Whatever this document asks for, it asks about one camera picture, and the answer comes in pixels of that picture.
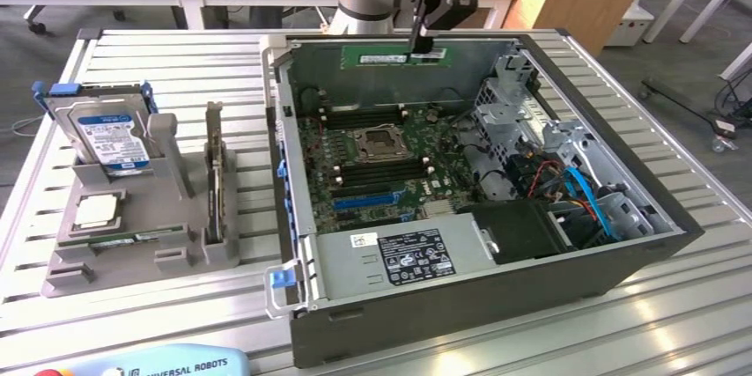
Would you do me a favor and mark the green RAM stick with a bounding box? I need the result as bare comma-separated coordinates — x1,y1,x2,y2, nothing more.
342,44,455,70
86,226,184,248

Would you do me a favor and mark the black RAM slot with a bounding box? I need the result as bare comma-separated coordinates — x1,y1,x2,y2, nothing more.
322,114,410,124
322,109,408,118
323,121,410,130
335,163,434,175
339,174,436,187
332,158,431,169
320,104,408,113
336,169,435,181

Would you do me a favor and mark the silver perforated drive cage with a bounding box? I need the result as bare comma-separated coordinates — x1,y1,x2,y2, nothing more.
470,52,546,142

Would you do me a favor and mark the metal CPU socket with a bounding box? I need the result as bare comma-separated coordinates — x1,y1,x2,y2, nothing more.
346,122,408,162

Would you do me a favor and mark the green motherboard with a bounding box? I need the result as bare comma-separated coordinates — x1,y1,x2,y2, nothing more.
295,101,490,235

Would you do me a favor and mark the white device with red button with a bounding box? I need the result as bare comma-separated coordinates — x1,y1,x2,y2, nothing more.
603,4,658,48

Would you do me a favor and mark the long blue expansion slot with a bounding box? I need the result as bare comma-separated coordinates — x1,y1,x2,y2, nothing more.
332,193,402,213

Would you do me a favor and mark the small silver heatsink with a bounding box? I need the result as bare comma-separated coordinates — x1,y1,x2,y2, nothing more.
424,201,459,219

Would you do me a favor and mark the black wheeled stand base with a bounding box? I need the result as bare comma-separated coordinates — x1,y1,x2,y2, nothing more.
639,77,731,127

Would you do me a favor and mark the silver disk bay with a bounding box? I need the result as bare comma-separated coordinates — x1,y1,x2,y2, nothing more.
539,119,668,243

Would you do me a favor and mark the grey power supply unit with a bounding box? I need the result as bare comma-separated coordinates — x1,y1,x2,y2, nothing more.
303,212,502,303

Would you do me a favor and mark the hard disk in blue caddy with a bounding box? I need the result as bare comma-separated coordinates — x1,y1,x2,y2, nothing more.
31,79,162,176

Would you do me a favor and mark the blue case latch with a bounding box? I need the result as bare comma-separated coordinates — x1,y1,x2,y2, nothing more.
268,267,296,292

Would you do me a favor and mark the grey parts rack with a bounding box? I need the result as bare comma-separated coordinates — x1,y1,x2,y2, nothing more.
39,112,242,300

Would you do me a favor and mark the black open PC case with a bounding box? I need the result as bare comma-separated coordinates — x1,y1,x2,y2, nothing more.
259,31,708,371

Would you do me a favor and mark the silver CPU chip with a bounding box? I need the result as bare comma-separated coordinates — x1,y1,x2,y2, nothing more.
72,194,126,230

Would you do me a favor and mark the blue teach pendant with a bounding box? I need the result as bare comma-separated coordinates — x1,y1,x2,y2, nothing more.
0,342,250,376

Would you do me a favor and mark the red orange wire bundle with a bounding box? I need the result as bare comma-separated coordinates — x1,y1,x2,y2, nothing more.
524,159,592,214

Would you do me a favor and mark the blue data wire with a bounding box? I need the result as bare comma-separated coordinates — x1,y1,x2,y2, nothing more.
562,166,614,241

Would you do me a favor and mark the graphics card with metal bracket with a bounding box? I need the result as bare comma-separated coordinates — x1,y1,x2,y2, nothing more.
203,100,230,246

